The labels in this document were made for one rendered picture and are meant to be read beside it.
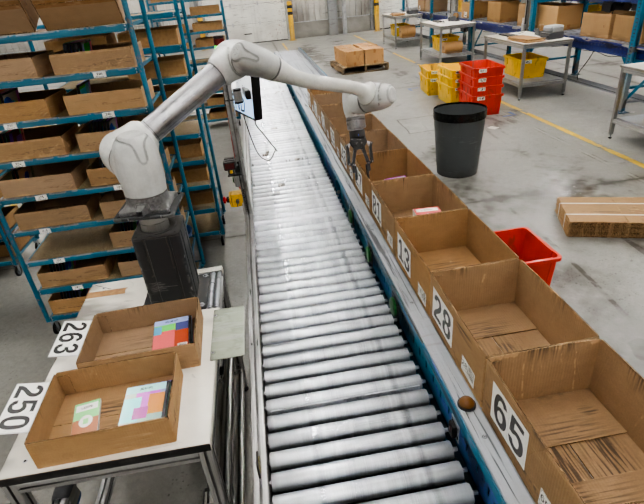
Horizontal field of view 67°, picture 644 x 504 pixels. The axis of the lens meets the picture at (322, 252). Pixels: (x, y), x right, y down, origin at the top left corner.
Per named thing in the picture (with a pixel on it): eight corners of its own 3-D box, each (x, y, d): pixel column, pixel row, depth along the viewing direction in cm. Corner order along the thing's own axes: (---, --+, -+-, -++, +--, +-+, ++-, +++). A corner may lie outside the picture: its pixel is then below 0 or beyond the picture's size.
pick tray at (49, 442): (64, 395, 160) (54, 372, 155) (184, 373, 164) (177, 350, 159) (36, 470, 135) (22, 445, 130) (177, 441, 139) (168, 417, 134)
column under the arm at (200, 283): (140, 318, 193) (116, 245, 177) (151, 283, 216) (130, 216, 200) (206, 308, 196) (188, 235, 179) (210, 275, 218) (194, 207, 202)
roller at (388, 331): (259, 354, 176) (257, 343, 174) (399, 331, 181) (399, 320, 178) (259, 364, 172) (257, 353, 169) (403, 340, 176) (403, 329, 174)
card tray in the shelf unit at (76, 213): (19, 230, 282) (12, 215, 277) (36, 209, 308) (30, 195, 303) (91, 220, 286) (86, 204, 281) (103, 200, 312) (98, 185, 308)
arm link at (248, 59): (284, 52, 194) (267, 50, 204) (246, 33, 182) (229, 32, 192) (274, 85, 197) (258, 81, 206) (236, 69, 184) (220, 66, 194)
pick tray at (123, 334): (102, 334, 186) (94, 313, 182) (204, 317, 191) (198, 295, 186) (84, 387, 162) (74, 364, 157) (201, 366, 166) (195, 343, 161)
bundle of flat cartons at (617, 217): (566, 237, 368) (569, 221, 361) (554, 210, 407) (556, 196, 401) (670, 239, 352) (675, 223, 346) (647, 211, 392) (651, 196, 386)
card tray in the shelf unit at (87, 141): (80, 152, 267) (74, 134, 262) (94, 137, 293) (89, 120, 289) (155, 143, 271) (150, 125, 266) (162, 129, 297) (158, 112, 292)
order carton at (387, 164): (354, 185, 260) (352, 155, 252) (407, 178, 263) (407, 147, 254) (371, 216, 226) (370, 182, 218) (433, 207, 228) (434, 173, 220)
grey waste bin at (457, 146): (493, 172, 491) (498, 108, 459) (450, 183, 476) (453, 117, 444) (461, 159, 532) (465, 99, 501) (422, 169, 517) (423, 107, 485)
